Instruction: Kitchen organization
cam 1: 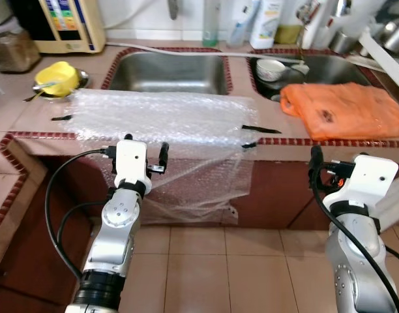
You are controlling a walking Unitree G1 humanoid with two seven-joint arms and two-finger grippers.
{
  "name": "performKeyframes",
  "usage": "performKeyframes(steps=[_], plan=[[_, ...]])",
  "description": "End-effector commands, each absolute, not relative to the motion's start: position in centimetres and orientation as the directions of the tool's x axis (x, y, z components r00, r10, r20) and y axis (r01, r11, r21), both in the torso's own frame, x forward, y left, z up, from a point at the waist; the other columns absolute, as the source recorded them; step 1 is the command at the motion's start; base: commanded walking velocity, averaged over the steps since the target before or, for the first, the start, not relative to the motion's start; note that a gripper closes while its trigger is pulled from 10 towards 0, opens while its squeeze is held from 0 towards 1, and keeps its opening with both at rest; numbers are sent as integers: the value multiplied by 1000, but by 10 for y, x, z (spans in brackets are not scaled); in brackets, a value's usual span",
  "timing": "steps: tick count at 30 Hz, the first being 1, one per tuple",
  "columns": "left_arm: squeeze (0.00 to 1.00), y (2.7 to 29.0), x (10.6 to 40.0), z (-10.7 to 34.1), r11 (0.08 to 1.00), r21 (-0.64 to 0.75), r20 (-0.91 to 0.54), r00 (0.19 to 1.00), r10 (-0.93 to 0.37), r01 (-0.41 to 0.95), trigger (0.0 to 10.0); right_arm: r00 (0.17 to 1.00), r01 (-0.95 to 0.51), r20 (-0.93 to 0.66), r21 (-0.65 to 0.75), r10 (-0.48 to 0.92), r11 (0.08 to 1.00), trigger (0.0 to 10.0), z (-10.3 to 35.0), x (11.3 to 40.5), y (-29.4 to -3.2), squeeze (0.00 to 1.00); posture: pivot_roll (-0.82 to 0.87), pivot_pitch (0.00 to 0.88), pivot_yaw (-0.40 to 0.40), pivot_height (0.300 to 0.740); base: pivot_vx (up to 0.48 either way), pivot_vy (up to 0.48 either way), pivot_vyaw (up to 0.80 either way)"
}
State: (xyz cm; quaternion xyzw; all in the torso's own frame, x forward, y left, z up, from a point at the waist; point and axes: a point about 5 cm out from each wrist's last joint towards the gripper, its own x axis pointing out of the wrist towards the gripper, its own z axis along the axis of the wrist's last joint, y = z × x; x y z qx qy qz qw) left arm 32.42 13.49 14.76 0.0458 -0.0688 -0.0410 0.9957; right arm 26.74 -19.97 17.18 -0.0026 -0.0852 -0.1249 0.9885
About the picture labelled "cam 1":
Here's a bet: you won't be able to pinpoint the stainless steel bowl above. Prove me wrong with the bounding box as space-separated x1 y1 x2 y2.
33 68 91 100

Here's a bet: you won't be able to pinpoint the yellow plastic bowl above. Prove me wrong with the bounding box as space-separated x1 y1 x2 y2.
35 61 80 97

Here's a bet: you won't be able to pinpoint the clear bubble wrap sheet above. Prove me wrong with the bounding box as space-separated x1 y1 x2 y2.
69 88 262 226

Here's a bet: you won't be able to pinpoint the orange plastic bag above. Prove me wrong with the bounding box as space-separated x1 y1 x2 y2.
280 82 399 141

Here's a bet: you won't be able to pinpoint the long black tape strip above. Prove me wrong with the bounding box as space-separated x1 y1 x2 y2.
242 124 282 134

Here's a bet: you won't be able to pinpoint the white translucent plastic sheet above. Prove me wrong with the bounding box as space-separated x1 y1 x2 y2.
372 173 399 226

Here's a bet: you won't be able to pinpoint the large steel sink basin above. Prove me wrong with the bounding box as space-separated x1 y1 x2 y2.
102 47 234 97

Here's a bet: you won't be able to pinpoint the small steel sink basin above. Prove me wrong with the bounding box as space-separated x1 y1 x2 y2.
248 51 383 102

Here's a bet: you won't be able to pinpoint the white ceramic spoon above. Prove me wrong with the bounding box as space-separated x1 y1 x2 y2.
278 60 311 74

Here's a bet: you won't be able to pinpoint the white patterned ceramic bowl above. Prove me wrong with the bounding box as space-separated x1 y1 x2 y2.
255 59 288 83

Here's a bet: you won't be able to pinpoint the long white plastic bar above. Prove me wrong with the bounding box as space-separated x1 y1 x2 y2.
359 33 399 95

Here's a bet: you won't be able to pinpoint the stainless steel cup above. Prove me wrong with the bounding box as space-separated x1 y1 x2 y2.
330 29 360 54

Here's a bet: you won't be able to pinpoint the bottle with yellow liquid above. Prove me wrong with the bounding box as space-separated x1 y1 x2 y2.
276 0 306 46

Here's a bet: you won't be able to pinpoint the beige water ioniser appliance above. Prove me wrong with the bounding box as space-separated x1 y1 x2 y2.
9 0 107 54

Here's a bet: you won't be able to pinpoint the green translucent bottle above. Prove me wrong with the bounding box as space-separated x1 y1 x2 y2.
201 0 221 48

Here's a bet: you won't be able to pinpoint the white detergent bottle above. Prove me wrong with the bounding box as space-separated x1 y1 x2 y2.
250 0 286 50

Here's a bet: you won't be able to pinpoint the clear jar brown contents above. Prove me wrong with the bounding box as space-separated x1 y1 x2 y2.
0 29 41 74

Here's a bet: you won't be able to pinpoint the steel faucet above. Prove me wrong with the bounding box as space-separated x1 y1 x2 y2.
296 0 324 30

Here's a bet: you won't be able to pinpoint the stainless steel pot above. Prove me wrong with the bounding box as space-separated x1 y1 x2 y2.
376 16 399 56

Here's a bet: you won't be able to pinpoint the clear plastic bottle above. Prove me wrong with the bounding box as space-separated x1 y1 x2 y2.
227 0 260 48

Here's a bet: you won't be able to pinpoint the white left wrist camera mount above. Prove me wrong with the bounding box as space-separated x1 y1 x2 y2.
113 139 152 190

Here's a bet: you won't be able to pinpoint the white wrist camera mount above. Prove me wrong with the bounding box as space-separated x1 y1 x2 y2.
113 139 152 190
323 155 399 213

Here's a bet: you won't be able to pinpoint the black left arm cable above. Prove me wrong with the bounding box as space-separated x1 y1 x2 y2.
44 147 117 281

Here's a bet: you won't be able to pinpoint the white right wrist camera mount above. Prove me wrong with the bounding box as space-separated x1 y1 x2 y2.
323 155 399 213

